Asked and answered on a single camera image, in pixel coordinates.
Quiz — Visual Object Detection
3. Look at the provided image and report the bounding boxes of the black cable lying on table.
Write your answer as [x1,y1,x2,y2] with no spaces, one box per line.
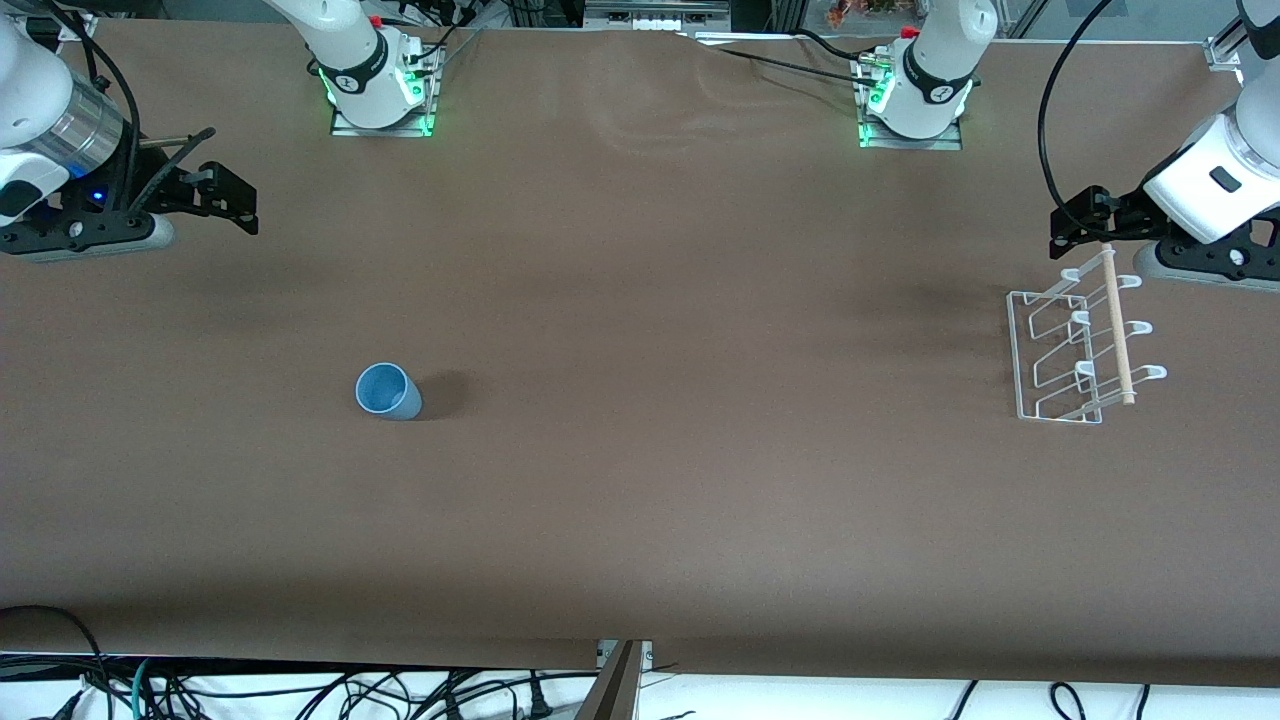
[690,28,891,91]

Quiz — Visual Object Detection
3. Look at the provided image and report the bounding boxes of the tangled black floor cables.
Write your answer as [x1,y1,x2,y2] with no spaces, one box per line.
[150,668,601,720]

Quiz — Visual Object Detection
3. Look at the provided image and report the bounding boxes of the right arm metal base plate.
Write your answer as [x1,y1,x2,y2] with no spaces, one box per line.
[330,38,445,138]

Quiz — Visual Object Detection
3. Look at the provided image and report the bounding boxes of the light blue plastic cup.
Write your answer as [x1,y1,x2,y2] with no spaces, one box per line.
[355,362,423,421]

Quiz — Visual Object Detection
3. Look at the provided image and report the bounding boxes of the white wire cup rack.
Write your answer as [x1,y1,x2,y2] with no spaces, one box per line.
[1007,246,1168,425]

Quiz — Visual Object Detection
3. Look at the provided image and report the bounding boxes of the teal floor cable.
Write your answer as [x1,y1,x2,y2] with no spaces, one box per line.
[130,656,163,720]

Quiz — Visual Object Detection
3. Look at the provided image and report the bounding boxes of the white power strip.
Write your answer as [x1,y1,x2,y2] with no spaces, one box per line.
[584,0,732,32]

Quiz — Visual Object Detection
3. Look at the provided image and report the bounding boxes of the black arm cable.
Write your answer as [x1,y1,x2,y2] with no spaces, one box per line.
[20,0,217,216]
[1037,0,1131,241]

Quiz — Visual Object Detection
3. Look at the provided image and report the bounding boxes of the brown paper table cover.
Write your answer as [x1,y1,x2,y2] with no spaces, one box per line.
[0,18,1280,689]

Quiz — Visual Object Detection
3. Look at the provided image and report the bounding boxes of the thick black floor cable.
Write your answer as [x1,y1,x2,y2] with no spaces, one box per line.
[0,604,111,720]

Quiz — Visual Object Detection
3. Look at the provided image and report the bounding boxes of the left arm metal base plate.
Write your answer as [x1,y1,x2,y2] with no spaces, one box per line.
[852,50,965,152]

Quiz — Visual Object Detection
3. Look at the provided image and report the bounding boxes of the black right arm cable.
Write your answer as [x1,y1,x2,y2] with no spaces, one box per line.
[20,0,217,216]

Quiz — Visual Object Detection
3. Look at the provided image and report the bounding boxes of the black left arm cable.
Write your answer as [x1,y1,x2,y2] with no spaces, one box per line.
[1037,0,1131,241]

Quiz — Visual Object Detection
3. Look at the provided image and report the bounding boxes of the grey metal table beam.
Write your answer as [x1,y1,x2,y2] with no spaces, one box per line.
[575,640,654,720]

